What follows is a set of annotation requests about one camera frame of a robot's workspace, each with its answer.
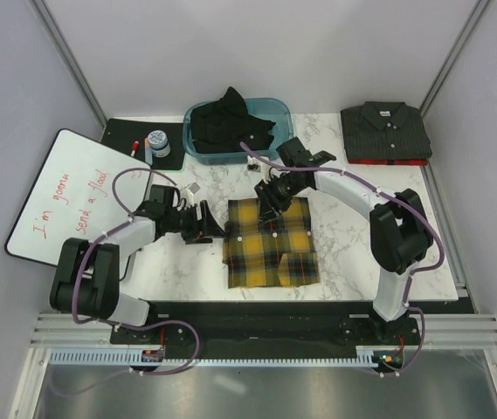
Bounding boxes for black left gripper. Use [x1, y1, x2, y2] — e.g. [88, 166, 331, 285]
[165, 201, 226, 244]

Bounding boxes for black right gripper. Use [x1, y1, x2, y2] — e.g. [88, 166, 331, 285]
[253, 172, 307, 225]

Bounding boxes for yellow plaid long sleeve shirt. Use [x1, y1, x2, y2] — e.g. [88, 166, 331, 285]
[223, 197, 320, 288]

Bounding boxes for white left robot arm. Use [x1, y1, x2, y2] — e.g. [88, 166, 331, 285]
[50, 185, 224, 343]

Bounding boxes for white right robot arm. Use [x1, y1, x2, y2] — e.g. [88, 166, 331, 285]
[241, 138, 435, 344]

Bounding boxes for teal plastic bin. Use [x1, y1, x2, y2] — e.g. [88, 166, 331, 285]
[183, 93, 293, 165]

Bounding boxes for blue orange eraser stick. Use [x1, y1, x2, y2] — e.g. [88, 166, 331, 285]
[144, 137, 153, 167]

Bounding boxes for black shirt in bin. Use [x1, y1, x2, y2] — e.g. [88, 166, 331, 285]
[190, 86, 275, 154]

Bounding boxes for small blue white jar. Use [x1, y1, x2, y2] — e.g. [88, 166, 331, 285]
[147, 130, 170, 158]

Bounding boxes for red whiteboard marker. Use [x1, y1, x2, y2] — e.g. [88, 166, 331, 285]
[130, 141, 140, 157]

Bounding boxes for black mat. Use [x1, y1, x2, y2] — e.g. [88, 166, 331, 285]
[100, 118, 185, 171]

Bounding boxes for folded dark striped shirt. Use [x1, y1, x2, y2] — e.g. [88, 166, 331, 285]
[340, 101, 432, 161]

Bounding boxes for white dry-erase board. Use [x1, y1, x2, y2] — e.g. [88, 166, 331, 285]
[4, 129, 149, 265]

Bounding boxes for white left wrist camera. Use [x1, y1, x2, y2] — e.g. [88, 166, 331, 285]
[180, 182, 201, 206]

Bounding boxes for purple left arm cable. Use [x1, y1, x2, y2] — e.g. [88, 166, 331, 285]
[71, 167, 201, 377]

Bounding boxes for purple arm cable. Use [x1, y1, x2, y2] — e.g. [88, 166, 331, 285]
[238, 141, 445, 379]
[71, 167, 201, 377]

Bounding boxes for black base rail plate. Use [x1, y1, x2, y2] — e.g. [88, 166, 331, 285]
[109, 301, 420, 361]

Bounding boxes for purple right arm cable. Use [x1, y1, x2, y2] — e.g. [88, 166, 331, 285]
[238, 141, 445, 379]

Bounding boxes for light blue cable duct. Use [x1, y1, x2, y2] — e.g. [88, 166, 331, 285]
[49, 348, 379, 367]

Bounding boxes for aluminium frame rail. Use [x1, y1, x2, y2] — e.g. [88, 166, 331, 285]
[31, 314, 497, 350]

